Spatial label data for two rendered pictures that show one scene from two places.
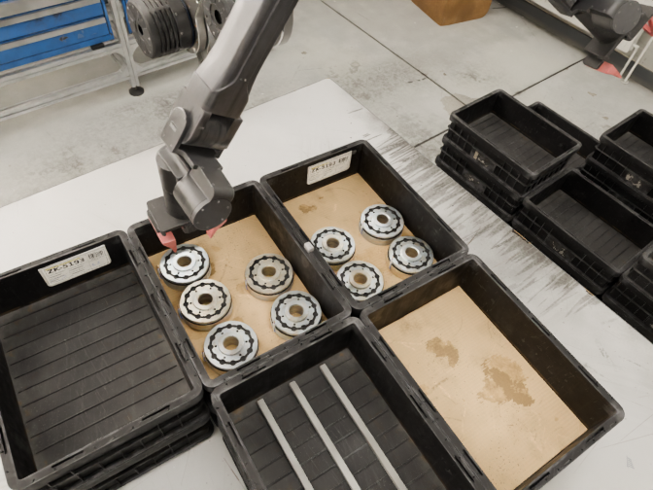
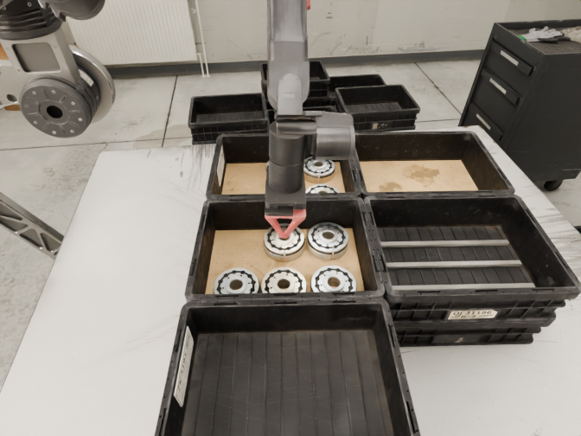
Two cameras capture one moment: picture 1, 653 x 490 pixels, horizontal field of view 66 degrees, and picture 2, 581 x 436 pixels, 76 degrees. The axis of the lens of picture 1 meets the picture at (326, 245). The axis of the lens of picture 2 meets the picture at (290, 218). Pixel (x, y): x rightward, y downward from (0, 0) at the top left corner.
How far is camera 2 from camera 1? 0.67 m
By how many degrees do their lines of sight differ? 35
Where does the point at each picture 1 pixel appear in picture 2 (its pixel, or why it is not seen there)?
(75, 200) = (39, 386)
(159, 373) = (326, 347)
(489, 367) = (409, 175)
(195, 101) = (294, 60)
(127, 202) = (90, 336)
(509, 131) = (219, 116)
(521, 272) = not seen: hidden behind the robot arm
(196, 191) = (336, 128)
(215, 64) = (289, 22)
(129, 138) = not seen: outside the picture
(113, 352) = (284, 378)
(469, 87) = (139, 130)
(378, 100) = not seen: hidden behind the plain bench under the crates
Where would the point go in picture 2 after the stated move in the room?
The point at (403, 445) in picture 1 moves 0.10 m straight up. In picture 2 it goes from (443, 231) to (455, 203)
